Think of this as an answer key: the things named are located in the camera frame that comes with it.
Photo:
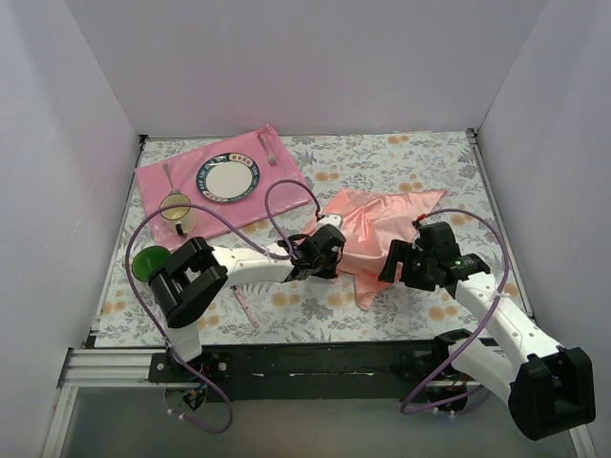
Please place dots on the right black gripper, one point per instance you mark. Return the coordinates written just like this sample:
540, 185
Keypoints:
398, 260

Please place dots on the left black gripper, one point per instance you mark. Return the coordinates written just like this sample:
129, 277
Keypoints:
308, 266

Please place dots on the salmon pink satin napkin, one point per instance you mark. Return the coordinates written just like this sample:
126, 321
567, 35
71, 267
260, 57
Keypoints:
371, 221

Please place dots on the pink handled utensil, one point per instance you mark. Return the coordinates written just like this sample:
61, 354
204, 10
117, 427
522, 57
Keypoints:
245, 307

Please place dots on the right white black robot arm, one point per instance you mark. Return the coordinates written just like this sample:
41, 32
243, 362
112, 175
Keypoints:
547, 387

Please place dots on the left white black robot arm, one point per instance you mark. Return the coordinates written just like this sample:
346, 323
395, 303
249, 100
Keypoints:
187, 282

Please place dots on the pink floral placemat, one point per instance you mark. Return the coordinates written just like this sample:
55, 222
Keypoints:
281, 188

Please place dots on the silver fork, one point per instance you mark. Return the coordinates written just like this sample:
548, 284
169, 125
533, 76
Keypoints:
270, 157

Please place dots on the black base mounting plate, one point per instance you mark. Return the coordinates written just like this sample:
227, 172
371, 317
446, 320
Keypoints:
305, 371

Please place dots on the white plate dark rim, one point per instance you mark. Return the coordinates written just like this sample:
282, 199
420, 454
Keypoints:
228, 178

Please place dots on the cream enamel mug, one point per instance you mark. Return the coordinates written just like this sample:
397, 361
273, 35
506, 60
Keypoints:
182, 220

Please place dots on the green interior floral mug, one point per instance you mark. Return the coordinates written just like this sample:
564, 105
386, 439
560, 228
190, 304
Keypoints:
147, 260

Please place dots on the silver spoon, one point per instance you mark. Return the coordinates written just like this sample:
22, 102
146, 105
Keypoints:
174, 191

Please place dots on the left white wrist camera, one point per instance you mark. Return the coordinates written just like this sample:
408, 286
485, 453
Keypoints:
333, 220

